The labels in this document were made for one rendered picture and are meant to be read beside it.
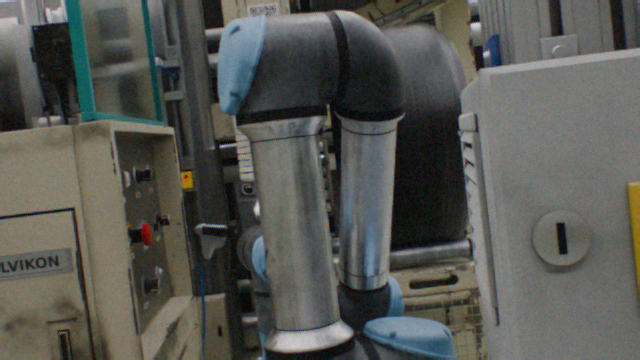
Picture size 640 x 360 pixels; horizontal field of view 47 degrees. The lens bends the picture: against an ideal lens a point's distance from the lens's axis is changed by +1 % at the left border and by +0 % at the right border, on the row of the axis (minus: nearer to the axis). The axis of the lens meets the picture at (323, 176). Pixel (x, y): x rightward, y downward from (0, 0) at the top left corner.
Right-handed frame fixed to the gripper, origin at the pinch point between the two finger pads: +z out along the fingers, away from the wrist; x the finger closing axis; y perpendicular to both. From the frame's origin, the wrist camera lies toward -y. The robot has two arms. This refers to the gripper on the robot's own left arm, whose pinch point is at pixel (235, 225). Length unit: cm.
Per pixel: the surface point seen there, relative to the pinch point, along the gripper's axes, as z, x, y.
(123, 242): -24.3, -21.1, 0.3
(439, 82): 13, 49, -30
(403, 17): 68, 64, -56
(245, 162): 44.6, 11.3, -12.1
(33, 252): -21.3, -33.3, 1.7
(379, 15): 70, 57, -57
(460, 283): 21, 59, 16
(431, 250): 25, 53, 9
